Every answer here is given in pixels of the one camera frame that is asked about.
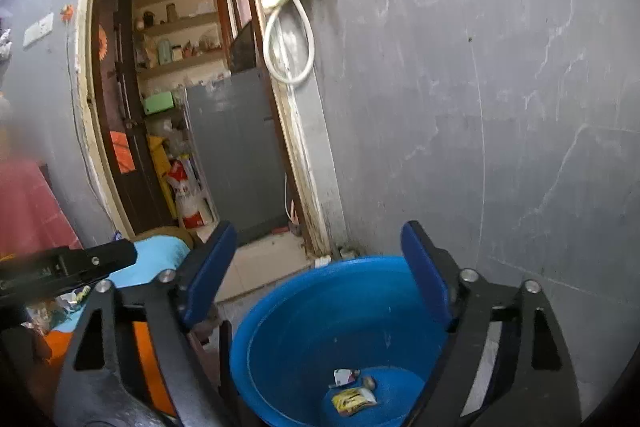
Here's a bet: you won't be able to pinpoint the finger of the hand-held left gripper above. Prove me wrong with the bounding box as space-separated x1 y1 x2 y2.
0 241 138 305

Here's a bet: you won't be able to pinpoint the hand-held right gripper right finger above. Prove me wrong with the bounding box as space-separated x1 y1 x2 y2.
400 221 583 427

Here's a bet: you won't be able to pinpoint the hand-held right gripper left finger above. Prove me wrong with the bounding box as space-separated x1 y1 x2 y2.
52 221 238 427

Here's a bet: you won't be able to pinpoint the blue plastic basin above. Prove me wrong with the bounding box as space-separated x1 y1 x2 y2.
230 255 453 427

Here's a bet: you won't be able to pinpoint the light blue mat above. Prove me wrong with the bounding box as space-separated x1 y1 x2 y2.
45 237 192 338

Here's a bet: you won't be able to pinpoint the crumpled colourful wrapper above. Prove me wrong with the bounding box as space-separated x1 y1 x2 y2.
22 285 93 330

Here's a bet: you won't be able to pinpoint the red and white sack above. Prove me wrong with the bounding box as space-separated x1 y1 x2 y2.
167 157 214 230

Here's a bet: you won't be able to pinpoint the orange cloth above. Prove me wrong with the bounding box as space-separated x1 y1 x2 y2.
37 319 178 415

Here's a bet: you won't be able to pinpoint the orange paper sheet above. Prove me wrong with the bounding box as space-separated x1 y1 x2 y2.
111 132 136 175

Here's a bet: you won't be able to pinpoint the yellow bag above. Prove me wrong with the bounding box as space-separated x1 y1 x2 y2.
147 134 179 219

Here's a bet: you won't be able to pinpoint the grey refrigerator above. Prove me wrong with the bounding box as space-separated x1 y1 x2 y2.
184 67 292 244

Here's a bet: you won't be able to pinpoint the small white torn wrapper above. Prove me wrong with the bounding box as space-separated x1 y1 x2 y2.
332 368 361 389

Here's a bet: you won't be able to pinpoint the yellow snack wrapper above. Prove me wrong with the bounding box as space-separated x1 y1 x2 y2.
331 387 379 417

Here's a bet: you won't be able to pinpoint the dark wooden door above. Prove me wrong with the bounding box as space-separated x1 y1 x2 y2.
92 0 176 233

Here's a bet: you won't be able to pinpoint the green box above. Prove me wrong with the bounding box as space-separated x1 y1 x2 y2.
143 92 175 115

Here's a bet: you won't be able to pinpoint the black monitor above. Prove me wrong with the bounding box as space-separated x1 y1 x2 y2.
231 22 257 75

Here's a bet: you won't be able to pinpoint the thin wall cable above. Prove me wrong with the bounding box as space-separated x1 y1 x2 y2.
65 21 117 230

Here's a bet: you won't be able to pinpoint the white door frame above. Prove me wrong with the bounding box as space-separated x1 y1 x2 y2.
75 0 346 258

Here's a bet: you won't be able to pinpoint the white wall switch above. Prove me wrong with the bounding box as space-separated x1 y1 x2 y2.
23 13 54 48

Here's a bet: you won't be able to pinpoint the white hose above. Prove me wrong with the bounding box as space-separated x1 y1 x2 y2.
263 0 316 86

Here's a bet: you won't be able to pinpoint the wooden wall shelves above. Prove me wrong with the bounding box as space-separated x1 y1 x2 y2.
131 0 231 81

